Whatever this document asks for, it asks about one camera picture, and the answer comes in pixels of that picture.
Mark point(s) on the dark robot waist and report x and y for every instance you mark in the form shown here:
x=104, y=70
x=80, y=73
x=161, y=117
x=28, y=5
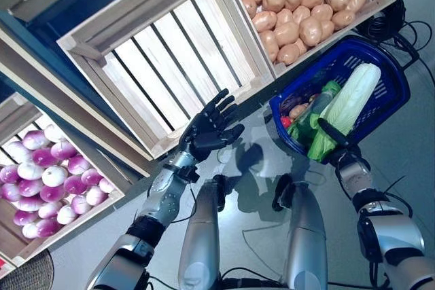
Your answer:
x=251, y=285

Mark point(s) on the silver robot leg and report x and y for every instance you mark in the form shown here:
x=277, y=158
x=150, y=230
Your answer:
x=306, y=235
x=200, y=235

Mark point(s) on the bright green vegetable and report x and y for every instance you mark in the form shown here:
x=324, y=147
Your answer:
x=329, y=88

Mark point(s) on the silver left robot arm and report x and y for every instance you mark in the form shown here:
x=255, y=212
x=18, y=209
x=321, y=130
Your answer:
x=163, y=198

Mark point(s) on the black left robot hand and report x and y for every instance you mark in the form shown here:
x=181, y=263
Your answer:
x=207, y=130

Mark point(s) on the black left robot foot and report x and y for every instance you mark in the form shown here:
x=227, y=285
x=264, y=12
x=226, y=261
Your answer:
x=219, y=191

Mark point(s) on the black robot foot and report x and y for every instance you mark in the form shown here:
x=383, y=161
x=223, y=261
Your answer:
x=219, y=191
x=282, y=191

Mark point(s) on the grey woven basket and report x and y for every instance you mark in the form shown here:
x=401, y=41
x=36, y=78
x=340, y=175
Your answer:
x=27, y=269

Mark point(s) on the silver left robot leg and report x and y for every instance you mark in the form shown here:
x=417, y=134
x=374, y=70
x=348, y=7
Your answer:
x=200, y=235

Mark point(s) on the silver right robot leg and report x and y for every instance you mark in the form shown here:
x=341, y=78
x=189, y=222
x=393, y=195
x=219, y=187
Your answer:
x=306, y=235

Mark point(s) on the wooden potato crate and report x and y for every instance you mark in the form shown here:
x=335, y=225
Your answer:
x=340, y=45

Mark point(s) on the blue plastic shopping basket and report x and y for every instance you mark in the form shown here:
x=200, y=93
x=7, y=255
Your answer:
x=391, y=93

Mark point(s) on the red tomato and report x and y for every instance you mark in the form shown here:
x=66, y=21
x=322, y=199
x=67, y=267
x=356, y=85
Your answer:
x=285, y=121

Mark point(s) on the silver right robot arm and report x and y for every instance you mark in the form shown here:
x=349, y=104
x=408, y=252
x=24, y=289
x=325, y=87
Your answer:
x=391, y=229

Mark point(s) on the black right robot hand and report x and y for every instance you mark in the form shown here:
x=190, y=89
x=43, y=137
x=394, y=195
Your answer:
x=345, y=156

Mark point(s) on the purple white onion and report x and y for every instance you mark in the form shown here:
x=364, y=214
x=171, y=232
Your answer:
x=47, y=227
x=52, y=193
x=79, y=164
x=30, y=170
x=34, y=139
x=10, y=191
x=44, y=157
x=67, y=214
x=24, y=217
x=54, y=176
x=31, y=230
x=9, y=174
x=64, y=150
x=30, y=187
x=107, y=184
x=17, y=152
x=75, y=184
x=50, y=209
x=96, y=195
x=91, y=177
x=52, y=132
x=81, y=204
x=29, y=203

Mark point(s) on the wooden onion crate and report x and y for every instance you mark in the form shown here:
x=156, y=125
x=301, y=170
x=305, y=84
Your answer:
x=74, y=232

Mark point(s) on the black right robot foot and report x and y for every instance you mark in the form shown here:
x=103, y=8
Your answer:
x=282, y=191

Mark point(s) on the purple eggplant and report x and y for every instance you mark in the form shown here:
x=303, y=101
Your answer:
x=292, y=101

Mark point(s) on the brown potato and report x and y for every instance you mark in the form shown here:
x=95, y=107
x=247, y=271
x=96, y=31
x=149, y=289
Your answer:
x=299, y=110

